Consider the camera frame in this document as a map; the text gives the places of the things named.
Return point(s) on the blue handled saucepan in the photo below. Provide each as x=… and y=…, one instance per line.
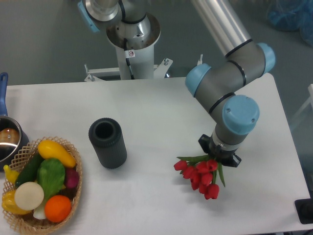
x=12, y=137

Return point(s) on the red tulip bouquet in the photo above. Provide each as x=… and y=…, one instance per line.
x=202, y=172

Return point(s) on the white frame at right edge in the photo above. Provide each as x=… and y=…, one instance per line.
x=307, y=106

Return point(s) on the orange fruit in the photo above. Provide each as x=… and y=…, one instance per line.
x=57, y=208

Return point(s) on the woven wicker basket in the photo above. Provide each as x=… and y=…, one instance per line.
x=27, y=224

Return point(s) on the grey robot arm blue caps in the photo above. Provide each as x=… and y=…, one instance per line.
x=215, y=89

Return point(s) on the black device at table edge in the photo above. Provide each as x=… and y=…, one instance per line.
x=304, y=208

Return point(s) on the green lettuce leaf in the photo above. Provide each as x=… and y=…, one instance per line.
x=51, y=176

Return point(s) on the blue plastic bag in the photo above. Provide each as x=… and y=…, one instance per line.
x=292, y=15

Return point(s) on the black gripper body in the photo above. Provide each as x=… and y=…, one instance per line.
x=225, y=157

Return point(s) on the dark grey ribbed vase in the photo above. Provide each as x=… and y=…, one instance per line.
x=106, y=137

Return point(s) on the yellow squash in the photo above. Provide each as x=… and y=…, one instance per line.
x=49, y=149

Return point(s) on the dark green cucumber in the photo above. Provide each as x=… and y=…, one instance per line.
x=29, y=172

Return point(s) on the yellow bell pepper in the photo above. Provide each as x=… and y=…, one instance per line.
x=9, y=204

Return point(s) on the white round radish slice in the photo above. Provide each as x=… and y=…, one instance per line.
x=29, y=196

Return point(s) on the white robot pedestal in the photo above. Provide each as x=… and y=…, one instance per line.
x=135, y=51

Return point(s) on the yellow banana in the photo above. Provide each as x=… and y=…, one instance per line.
x=11, y=175

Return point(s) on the purple red onion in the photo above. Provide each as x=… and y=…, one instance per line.
x=71, y=178

